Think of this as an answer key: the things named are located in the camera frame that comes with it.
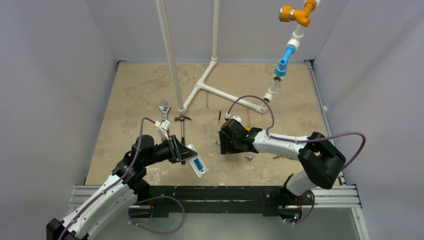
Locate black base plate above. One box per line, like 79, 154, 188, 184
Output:
128, 185, 314, 221

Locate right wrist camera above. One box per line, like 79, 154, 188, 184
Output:
224, 113, 242, 123

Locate silver metal fitting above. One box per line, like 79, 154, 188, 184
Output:
245, 154, 253, 161

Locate black handled hammer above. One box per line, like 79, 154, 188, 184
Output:
174, 115, 192, 160

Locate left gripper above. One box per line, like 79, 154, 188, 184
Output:
143, 134, 197, 167

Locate white pvc pipe frame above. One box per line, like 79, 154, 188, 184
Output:
155, 0, 306, 114

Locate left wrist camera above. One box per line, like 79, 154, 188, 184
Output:
154, 119, 172, 141

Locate purple cable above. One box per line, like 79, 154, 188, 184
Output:
226, 95, 367, 226
56, 117, 186, 240

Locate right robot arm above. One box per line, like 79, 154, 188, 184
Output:
218, 119, 346, 204

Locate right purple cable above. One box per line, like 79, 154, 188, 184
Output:
226, 95, 367, 226

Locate orange pipe valve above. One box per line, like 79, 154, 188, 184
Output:
278, 0, 321, 28

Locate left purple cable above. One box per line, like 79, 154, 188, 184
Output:
56, 117, 186, 240

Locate blue pipe fitting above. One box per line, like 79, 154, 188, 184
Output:
274, 45, 296, 77

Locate orange handled pliers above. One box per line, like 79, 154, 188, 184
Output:
272, 155, 292, 160

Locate blue battery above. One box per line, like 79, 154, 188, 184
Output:
193, 159, 203, 171
194, 159, 204, 172

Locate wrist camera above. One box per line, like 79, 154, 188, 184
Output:
154, 119, 172, 141
224, 113, 242, 123

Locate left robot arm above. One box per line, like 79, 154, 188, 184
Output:
46, 135, 206, 240

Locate small silver spanner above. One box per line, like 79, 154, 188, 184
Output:
205, 91, 209, 109

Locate aluminium rail frame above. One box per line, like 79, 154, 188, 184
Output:
67, 59, 371, 240

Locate red adjustable wrench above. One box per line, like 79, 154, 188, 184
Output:
158, 100, 170, 121

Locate white remote control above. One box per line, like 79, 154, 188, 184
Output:
187, 153, 209, 179

